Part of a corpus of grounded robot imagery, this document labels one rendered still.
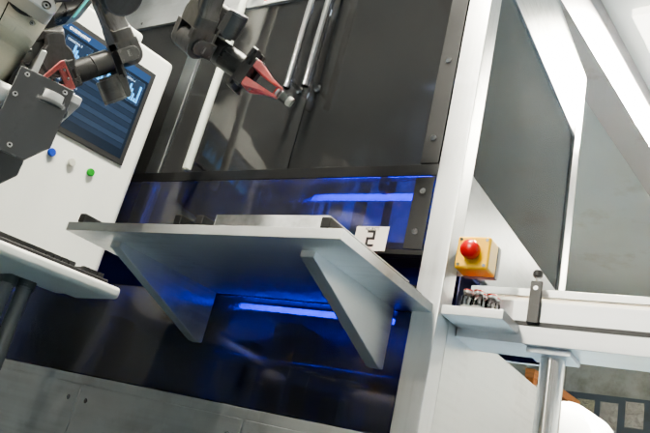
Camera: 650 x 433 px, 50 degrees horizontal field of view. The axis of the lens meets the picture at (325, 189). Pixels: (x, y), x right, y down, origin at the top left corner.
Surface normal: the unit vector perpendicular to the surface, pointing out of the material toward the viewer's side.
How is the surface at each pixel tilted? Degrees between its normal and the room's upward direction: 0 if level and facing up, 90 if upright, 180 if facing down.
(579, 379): 90
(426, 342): 90
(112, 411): 90
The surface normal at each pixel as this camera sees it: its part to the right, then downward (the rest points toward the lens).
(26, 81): 0.59, -0.18
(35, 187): 0.74, -0.09
